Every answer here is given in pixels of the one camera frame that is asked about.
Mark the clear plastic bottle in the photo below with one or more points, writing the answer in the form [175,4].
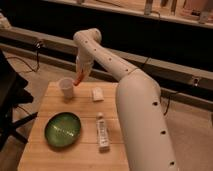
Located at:
[102,133]

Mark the small white block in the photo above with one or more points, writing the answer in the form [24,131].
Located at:
[97,94]

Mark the black chair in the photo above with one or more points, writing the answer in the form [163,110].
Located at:
[12,93]

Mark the orange pepper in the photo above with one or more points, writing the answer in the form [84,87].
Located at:
[77,81]

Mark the green glass bowl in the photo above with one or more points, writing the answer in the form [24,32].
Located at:
[62,130]

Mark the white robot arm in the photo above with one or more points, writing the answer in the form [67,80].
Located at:
[146,137]

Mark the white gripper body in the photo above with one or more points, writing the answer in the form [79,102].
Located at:
[83,68]

